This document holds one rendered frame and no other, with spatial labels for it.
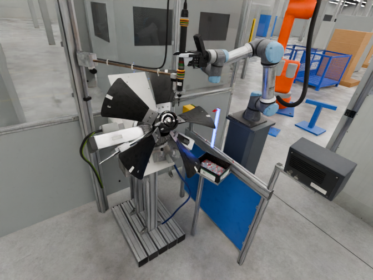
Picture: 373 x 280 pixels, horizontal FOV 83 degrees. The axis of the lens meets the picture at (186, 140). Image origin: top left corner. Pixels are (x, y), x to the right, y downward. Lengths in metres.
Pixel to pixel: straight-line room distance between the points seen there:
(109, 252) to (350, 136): 2.52
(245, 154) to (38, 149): 1.64
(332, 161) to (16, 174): 2.03
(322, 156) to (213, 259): 1.29
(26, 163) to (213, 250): 1.66
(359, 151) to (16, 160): 3.01
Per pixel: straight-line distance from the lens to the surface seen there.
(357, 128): 2.65
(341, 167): 1.15
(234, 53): 1.54
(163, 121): 1.19
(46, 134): 1.87
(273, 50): 1.49
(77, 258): 2.13
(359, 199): 2.91
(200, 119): 1.36
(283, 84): 5.02
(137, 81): 1.54
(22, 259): 2.29
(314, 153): 1.17
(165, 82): 1.35
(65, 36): 1.56
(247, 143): 1.82
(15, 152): 1.93
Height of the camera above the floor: 1.77
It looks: 32 degrees down
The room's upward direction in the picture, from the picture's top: 6 degrees clockwise
